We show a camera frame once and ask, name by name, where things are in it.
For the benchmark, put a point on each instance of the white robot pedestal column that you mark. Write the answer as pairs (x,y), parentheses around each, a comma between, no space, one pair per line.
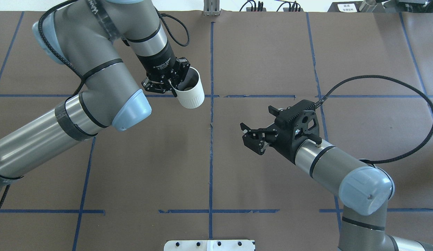
(210,245)

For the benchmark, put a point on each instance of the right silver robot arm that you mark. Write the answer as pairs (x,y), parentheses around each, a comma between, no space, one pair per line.
(363,188)

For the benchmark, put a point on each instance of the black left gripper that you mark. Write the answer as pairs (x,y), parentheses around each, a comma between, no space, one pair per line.
(158,62)

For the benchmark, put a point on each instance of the brown paper table cover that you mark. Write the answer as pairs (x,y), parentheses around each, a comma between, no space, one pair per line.
(185,173)

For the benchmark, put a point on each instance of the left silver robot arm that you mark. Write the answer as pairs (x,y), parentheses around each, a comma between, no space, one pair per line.
(118,49)

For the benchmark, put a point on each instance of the aluminium frame post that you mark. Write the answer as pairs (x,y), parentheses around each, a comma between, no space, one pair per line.
(212,7)

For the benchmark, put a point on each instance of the white ribbed mug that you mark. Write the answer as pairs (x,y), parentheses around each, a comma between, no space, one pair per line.
(190,92)

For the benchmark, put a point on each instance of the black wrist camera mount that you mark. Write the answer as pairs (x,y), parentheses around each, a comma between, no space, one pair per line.
(301,120)

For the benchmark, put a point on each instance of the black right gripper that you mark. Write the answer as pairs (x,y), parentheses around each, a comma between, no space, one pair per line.
(285,147)

